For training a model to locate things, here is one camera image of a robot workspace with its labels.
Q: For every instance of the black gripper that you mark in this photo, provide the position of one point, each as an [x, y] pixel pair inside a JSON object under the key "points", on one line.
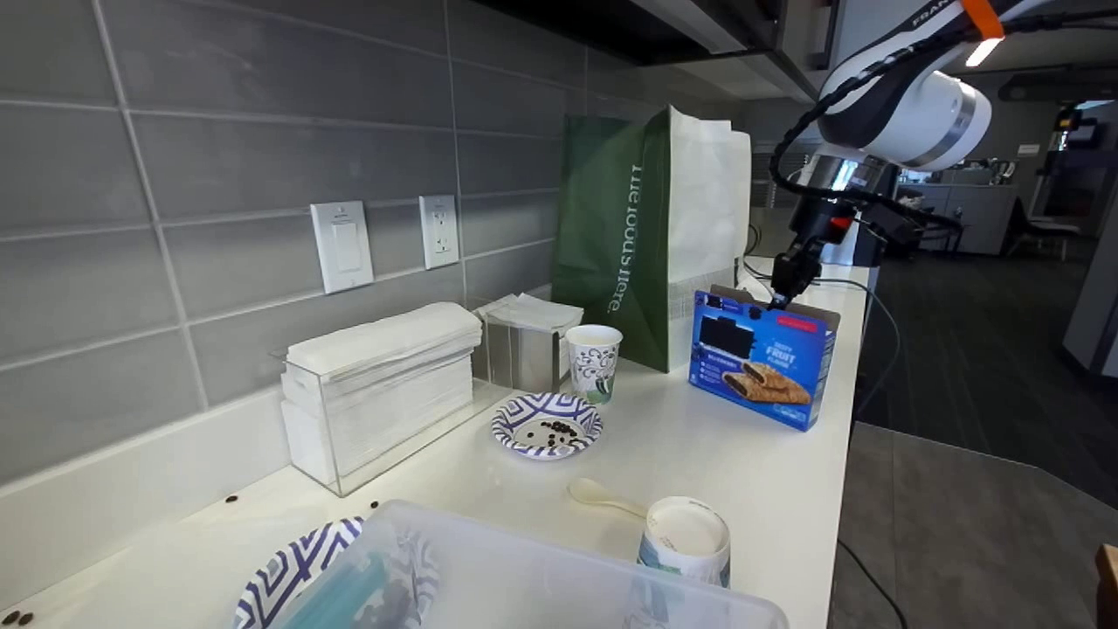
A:
{"points": [[824, 230]]}

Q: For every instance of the blue snack box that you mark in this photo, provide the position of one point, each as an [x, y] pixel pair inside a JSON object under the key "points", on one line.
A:
{"points": [[764, 365]]}

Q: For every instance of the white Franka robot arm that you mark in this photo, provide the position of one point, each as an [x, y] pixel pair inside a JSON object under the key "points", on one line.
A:
{"points": [[929, 118]]}

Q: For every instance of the green and white paper bag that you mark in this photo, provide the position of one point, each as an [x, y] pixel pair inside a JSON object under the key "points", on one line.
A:
{"points": [[631, 231]]}

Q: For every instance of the paper cup with green print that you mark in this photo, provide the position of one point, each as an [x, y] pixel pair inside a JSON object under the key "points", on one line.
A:
{"points": [[593, 365]]}

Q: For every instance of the black office chair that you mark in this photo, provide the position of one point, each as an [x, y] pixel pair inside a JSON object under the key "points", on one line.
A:
{"points": [[1041, 230]]}

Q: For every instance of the metal napkin holder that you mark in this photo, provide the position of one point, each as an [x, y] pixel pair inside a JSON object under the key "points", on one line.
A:
{"points": [[526, 338]]}

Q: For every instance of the dark overhead cabinet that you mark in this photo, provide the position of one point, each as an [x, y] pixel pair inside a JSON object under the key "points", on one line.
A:
{"points": [[652, 28]]}

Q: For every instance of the paper cup with white lid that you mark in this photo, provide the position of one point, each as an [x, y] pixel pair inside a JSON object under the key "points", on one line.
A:
{"points": [[687, 544]]}

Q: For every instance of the blue patterned plate with crumbs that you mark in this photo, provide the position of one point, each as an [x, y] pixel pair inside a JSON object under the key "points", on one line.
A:
{"points": [[546, 429]]}

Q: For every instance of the clear plastic bin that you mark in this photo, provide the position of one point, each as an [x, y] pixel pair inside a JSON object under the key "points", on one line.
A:
{"points": [[512, 577]]}

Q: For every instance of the clear paper towel dispenser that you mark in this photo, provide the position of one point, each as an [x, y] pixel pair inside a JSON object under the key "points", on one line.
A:
{"points": [[370, 388]]}

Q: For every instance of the brown wooden furniture corner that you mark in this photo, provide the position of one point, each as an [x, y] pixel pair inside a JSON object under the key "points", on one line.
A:
{"points": [[1110, 590]]}

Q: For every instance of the blue patterned paper plate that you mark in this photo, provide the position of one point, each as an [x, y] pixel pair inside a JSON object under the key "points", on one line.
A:
{"points": [[292, 575]]}

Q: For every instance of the white wall outlet plate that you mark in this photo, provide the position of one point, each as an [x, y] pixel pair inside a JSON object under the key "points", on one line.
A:
{"points": [[438, 231]]}

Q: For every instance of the white light switch plate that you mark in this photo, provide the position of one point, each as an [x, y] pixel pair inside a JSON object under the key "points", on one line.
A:
{"points": [[342, 245]]}

